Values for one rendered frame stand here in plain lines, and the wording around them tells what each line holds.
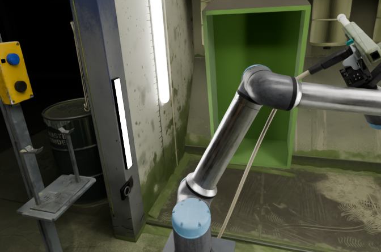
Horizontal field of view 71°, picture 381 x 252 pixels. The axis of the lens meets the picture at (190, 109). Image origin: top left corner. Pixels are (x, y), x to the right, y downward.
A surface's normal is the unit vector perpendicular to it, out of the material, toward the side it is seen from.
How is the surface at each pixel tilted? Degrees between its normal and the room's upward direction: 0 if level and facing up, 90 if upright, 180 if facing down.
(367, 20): 90
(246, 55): 102
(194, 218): 5
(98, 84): 90
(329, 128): 57
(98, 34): 90
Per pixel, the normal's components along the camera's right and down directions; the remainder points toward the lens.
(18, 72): 0.96, 0.04
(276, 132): -0.23, 0.53
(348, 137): -0.26, -0.22
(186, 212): -0.06, -0.91
